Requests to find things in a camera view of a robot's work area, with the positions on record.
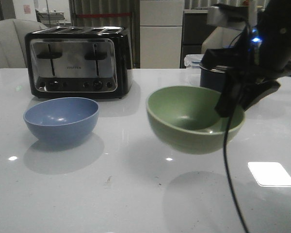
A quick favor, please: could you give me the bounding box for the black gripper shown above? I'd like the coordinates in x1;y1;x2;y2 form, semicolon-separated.
201;48;291;117

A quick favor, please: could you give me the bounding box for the green ceramic bowl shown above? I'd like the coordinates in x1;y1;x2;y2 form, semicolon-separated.
145;85;245;155

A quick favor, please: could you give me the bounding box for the blue plastic bowl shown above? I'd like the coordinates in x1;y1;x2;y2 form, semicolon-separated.
23;97;99;145

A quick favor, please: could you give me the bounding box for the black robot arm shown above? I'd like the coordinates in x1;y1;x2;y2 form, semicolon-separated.
201;0;291;117

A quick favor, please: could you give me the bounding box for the dark blue saucepan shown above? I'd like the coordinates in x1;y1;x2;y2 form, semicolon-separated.
199;62;226;92

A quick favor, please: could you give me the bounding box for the right beige chair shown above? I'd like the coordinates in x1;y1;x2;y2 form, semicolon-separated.
201;27;242;54

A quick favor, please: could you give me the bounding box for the beige chair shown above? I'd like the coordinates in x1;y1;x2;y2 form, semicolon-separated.
0;18;47;68
201;27;242;54

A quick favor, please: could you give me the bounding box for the clear plastic food container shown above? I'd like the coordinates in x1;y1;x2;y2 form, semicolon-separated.
184;54;204;68

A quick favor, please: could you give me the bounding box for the dark kitchen counter cabinet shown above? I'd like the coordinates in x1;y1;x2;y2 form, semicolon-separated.
179;12;216;68

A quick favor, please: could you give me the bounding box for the white refrigerator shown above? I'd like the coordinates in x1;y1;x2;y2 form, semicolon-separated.
140;0;184;68

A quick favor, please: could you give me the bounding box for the black and chrome toaster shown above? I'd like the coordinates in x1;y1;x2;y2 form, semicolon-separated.
25;26;133;99

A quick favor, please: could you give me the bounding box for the left beige chair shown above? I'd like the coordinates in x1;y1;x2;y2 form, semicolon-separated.
0;18;47;68

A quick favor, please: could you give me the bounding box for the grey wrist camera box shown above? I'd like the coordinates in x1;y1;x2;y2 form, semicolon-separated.
207;3;248;31

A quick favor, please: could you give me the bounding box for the black cable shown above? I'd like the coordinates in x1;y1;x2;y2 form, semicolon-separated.
223;21;252;233

